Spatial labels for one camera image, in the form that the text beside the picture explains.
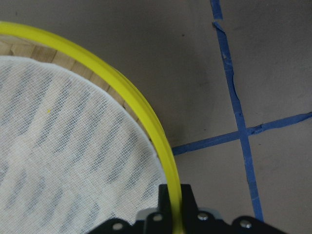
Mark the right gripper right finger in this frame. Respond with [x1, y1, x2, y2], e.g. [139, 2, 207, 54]
[181, 184, 198, 215]

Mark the yellow steamer layer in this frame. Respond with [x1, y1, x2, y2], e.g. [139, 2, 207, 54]
[0, 22, 183, 234]

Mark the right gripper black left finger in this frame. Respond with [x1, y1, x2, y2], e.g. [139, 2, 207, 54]
[157, 184, 172, 215]

